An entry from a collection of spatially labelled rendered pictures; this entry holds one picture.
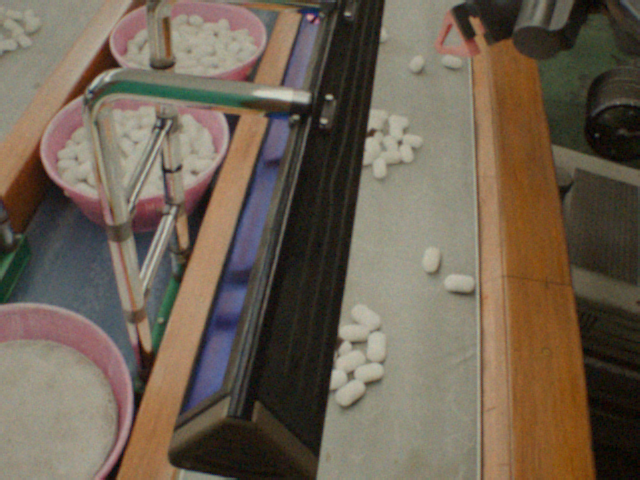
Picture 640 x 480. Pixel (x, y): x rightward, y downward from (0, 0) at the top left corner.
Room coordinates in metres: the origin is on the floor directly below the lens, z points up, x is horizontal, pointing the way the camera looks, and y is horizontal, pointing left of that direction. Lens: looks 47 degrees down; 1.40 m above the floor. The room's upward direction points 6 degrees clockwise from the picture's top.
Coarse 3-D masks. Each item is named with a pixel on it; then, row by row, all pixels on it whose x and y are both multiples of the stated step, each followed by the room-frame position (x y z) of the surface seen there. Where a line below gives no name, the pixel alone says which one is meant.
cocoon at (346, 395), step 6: (348, 384) 0.39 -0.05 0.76; (354, 384) 0.39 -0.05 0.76; (360, 384) 0.39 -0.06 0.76; (342, 390) 0.38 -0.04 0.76; (348, 390) 0.38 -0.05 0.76; (354, 390) 0.38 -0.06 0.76; (360, 390) 0.38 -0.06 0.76; (336, 396) 0.38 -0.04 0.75; (342, 396) 0.37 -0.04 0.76; (348, 396) 0.37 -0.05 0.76; (354, 396) 0.38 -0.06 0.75; (360, 396) 0.38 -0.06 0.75; (342, 402) 0.37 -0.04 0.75; (348, 402) 0.37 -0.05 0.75
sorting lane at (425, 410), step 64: (448, 0) 1.31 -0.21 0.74; (384, 64) 1.04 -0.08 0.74; (384, 128) 0.86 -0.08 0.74; (448, 128) 0.88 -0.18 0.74; (384, 192) 0.71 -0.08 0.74; (448, 192) 0.73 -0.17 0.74; (384, 256) 0.59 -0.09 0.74; (448, 256) 0.61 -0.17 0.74; (384, 320) 0.49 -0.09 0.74; (448, 320) 0.50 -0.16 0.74; (384, 384) 0.40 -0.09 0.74; (448, 384) 0.41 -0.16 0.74; (384, 448) 0.33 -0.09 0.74; (448, 448) 0.33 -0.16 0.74
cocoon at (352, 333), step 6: (342, 330) 0.46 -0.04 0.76; (348, 330) 0.46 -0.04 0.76; (354, 330) 0.46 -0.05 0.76; (360, 330) 0.46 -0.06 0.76; (366, 330) 0.46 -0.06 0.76; (342, 336) 0.45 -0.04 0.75; (348, 336) 0.45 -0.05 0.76; (354, 336) 0.45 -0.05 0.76; (360, 336) 0.45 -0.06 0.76; (366, 336) 0.46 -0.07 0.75
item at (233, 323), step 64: (384, 0) 0.66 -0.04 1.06; (320, 64) 0.44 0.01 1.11; (320, 128) 0.37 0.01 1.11; (256, 192) 0.34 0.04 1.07; (320, 192) 0.32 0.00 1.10; (256, 256) 0.26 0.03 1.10; (320, 256) 0.28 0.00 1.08; (256, 320) 0.20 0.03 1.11; (320, 320) 0.24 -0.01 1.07; (192, 384) 0.19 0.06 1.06; (256, 384) 0.17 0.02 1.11; (320, 384) 0.20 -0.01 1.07; (192, 448) 0.15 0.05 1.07; (256, 448) 0.15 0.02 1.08; (320, 448) 0.17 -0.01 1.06
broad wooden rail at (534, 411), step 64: (512, 64) 1.05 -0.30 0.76; (512, 128) 0.86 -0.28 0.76; (512, 192) 0.72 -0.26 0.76; (512, 256) 0.59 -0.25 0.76; (512, 320) 0.49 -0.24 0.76; (576, 320) 0.50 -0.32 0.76; (512, 384) 0.40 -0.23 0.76; (576, 384) 0.41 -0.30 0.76; (512, 448) 0.33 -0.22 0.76; (576, 448) 0.33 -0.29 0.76
